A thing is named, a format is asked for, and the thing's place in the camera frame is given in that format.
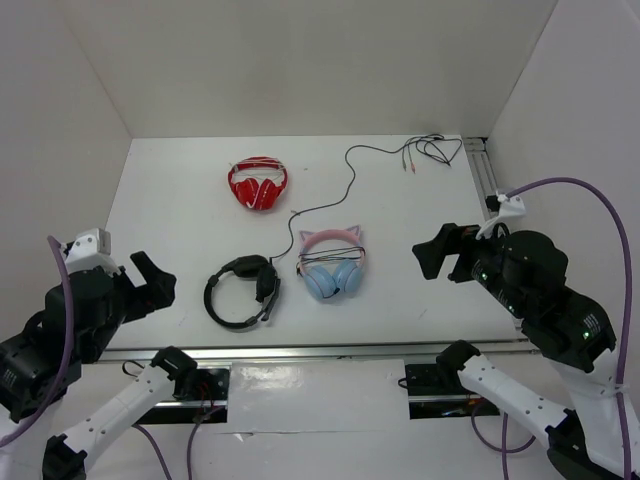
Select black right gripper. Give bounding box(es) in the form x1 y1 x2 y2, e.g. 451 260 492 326
408 214 526 313

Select black headset with microphone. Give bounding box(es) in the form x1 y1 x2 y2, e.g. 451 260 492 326
203 254 281 333

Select black headset cable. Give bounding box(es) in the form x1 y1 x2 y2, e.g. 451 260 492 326
269 132 464 264

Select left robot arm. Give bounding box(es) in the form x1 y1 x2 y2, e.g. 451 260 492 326
1 250 198 479

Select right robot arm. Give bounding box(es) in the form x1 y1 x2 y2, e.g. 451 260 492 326
412 223 639 479

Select pink blue cat-ear headphones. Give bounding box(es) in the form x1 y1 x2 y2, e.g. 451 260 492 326
296 225 366 301

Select red headphones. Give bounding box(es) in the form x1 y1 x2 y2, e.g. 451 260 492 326
227 156 288 211

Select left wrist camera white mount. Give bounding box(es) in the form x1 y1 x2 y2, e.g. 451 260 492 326
64 228 118 275

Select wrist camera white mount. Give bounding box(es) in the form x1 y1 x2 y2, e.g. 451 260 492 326
64 228 118 275
476 191 526 240

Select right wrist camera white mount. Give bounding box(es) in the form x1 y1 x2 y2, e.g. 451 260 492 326
476 191 526 240

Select aluminium front rail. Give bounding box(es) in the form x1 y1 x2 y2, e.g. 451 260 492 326
99 339 538 363

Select aluminium rail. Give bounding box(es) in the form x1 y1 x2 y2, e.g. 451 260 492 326
99 339 538 363
463 137 498 220

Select aluminium right side rail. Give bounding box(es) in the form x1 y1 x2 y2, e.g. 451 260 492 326
463 137 498 220

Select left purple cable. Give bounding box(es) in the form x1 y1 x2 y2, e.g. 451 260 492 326
0 234 76 449

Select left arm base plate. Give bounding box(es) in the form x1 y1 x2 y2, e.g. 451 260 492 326
138 367 230 426

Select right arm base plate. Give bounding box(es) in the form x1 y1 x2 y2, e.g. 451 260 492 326
397 363 499 420

